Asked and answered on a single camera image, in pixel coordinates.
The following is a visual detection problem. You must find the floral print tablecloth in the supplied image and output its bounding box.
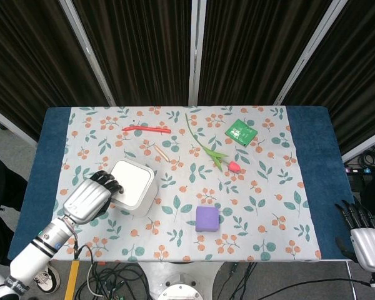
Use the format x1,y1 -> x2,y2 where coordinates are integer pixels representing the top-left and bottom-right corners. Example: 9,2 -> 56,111
44,106 -> 322,263

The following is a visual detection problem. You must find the power strip with cables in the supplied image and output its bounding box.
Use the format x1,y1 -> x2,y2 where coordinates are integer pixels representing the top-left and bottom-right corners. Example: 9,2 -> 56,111
344,142 -> 375,176

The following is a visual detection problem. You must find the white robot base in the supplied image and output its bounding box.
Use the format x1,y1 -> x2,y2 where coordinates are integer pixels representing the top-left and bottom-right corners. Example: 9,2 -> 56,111
136,261 -> 228,300

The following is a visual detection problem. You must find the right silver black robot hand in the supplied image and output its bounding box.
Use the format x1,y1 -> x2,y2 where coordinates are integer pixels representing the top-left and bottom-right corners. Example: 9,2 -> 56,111
334,199 -> 375,273

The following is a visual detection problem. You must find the white black sneaker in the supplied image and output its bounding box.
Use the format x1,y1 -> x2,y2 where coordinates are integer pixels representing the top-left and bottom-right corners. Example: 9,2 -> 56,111
33,262 -> 61,294

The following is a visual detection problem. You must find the red straw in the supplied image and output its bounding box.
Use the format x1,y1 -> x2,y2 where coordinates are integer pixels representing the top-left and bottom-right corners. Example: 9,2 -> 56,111
121,125 -> 172,135

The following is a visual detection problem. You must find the purple foam block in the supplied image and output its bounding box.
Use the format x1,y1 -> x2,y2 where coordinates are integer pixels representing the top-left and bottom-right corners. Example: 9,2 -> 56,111
195,206 -> 220,233

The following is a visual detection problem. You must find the green foil packet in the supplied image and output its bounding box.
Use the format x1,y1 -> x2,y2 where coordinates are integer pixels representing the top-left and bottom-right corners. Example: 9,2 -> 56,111
224,118 -> 259,148

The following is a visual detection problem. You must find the black floor cable bundle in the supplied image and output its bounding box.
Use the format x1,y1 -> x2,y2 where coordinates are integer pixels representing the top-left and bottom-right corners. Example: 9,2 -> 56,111
74,261 -> 163,300

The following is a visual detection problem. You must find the rose gold metal pen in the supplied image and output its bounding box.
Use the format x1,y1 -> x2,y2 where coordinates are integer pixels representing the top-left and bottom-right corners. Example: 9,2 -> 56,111
154,145 -> 173,163

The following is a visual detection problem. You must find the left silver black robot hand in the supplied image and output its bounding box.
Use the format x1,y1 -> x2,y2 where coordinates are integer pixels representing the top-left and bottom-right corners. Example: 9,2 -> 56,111
62,170 -> 124,225

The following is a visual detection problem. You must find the pink artificial tulip flower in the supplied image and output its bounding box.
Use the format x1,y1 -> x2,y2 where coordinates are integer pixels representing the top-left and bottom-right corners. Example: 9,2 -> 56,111
184,112 -> 241,173

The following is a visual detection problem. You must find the blue table cover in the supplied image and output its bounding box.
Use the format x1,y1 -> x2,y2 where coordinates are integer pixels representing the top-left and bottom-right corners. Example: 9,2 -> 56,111
7,106 -> 355,261

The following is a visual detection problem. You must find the white lidded bin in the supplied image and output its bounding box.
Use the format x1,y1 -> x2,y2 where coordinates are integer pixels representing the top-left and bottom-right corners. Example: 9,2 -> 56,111
107,159 -> 158,218

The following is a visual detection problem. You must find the dark curtain partition screen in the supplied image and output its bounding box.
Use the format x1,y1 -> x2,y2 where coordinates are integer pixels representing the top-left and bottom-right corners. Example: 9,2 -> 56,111
0,0 -> 375,163

